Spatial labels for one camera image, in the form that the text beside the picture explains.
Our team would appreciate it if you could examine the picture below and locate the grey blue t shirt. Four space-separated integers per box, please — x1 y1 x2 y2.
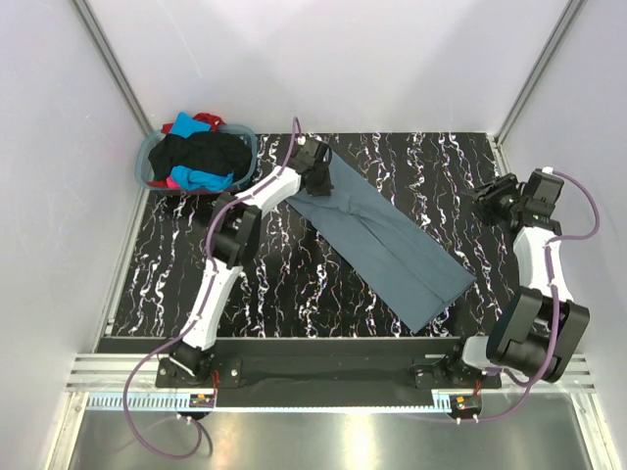
288 155 475 332

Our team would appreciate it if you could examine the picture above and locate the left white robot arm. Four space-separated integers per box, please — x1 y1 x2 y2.
168 137 333 388

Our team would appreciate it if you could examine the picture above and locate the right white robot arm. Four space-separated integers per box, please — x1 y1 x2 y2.
440 166 590 389

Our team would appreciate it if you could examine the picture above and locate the black t shirt in basket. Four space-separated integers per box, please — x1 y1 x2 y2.
148 131 252 181

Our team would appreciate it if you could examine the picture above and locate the red t shirt in basket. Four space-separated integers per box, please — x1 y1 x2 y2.
148 113 234 192

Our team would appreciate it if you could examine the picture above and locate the cyan t shirt in basket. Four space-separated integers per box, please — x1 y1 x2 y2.
167 113 234 192

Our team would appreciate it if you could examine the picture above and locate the pink garment in basket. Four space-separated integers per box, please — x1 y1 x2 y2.
166 177 180 190

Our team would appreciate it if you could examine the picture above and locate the teal plastic laundry basket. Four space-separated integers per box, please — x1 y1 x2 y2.
135 124 258 196

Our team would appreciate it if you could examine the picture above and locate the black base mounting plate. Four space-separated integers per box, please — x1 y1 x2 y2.
156 338 501 408

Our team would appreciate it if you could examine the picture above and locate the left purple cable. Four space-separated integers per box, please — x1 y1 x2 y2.
121 116 303 461

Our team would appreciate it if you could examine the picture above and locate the aluminium frame rail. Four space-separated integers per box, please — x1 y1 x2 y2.
66 354 597 412

